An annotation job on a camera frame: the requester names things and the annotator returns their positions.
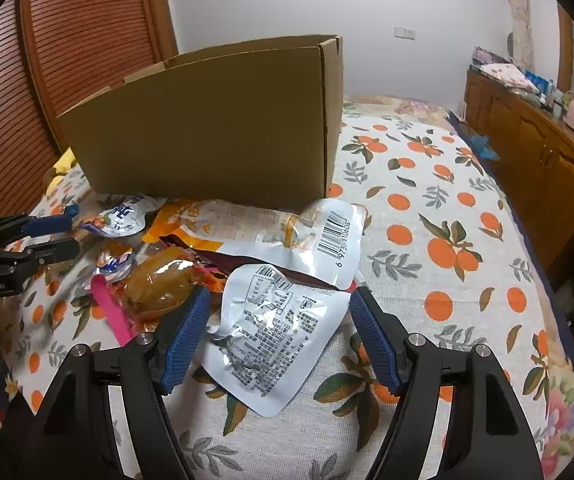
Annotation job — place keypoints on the orange fruit print bedsheet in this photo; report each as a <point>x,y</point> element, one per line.
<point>442,285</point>

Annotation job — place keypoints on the blue packet pack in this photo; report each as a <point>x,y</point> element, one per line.
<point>537,82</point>

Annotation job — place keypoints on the blue and white snack packet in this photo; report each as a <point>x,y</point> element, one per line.
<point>122,215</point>

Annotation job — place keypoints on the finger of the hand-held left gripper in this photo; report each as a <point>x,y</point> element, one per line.
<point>49,224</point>
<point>57,250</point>

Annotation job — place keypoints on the small blue white packet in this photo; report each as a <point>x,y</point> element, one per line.
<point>114,260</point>

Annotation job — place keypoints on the folded floral cloth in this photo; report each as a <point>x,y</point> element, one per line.
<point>504,72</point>

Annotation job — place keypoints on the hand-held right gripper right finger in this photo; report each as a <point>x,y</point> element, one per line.
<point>374,345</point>

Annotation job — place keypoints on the brown cardboard box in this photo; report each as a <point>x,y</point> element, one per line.
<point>207,130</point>

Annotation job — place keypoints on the floral curtain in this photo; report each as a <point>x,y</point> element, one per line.
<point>519,30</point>

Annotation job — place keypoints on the wooden window frame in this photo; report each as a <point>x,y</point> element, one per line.
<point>565,45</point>

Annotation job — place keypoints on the orange snack packet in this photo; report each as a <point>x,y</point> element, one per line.
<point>167,225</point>

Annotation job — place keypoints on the pink snack stick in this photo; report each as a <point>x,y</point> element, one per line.
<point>112,310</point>

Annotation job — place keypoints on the white barcode snack packet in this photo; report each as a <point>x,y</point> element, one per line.
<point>317,250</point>

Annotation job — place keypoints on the white text-printed snack packet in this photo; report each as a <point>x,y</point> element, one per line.
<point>277,340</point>

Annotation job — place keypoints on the blue toy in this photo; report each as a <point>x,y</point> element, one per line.
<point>482,145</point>

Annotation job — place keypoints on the yellow cloth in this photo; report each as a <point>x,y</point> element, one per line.
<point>64,162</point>

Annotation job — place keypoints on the clear amber snack packet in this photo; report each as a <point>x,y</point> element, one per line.
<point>162,280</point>

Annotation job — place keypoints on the brown wooden cabinet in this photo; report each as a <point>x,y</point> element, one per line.
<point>532,145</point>

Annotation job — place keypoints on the white wall switch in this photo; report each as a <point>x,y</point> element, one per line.
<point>405,33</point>

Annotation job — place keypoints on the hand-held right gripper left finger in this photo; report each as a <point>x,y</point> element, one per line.
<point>187,342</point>

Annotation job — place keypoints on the brown louvered wardrobe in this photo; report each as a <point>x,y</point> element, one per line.
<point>92,35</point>

